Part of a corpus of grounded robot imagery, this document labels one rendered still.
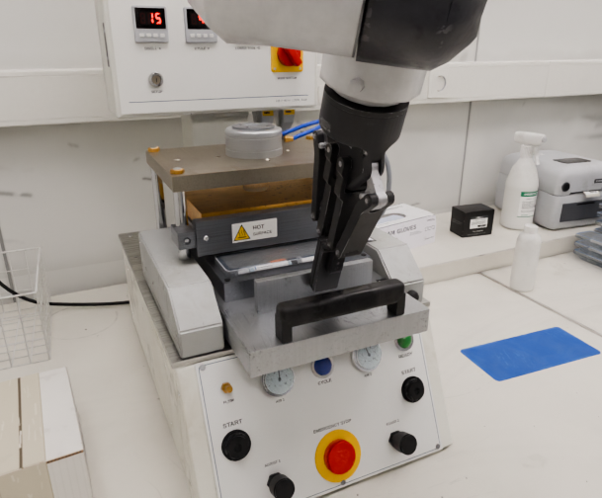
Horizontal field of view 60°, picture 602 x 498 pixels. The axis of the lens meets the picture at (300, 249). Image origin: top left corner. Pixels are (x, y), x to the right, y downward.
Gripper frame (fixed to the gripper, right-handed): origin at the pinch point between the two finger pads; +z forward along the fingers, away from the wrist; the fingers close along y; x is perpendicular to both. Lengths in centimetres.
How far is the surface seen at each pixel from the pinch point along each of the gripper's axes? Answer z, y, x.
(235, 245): 4.8, -10.6, -7.1
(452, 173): 37, -62, 76
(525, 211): 34, -38, 81
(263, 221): 2.3, -11.5, -3.3
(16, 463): 18.5, 2.8, -34.6
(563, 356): 28, 5, 48
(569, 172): 23, -38, 91
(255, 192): 3.9, -20.1, -1.3
